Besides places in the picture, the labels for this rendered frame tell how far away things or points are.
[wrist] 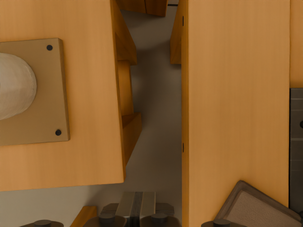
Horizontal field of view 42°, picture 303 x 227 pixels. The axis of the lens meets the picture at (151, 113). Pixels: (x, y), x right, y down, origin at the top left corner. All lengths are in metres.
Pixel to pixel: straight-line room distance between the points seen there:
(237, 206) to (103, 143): 0.21
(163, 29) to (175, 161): 0.49
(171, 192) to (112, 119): 0.92
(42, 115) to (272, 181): 0.34
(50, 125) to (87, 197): 0.93
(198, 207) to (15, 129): 0.29
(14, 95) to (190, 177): 0.26
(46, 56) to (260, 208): 0.36
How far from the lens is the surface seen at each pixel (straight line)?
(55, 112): 0.60
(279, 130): 0.57
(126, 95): 1.21
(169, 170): 1.47
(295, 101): 0.58
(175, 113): 1.45
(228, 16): 0.56
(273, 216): 0.56
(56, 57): 0.59
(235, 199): 0.55
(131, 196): 0.16
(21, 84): 0.54
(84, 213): 1.43
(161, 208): 0.16
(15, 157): 0.64
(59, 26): 0.62
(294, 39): 0.60
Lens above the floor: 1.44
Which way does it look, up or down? 87 degrees down
